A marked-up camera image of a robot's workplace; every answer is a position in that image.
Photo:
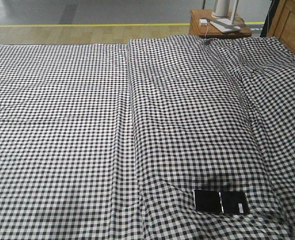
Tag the black foldable smartphone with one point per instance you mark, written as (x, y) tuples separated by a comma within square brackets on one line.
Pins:
[(224, 202)]

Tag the white desk lamp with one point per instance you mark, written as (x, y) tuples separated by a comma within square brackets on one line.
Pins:
[(222, 21)]

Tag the black white gingham duvet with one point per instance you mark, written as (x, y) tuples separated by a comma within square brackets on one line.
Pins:
[(216, 115)]

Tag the black white gingham bedsheet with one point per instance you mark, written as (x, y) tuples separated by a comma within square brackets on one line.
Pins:
[(67, 162)]

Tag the wooden nightstand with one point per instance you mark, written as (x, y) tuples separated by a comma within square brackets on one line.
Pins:
[(209, 31)]

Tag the white charger adapter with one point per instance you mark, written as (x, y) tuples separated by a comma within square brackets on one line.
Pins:
[(203, 22)]

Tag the wooden headboard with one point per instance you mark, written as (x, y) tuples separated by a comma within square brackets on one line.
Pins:
[(283, 24)]

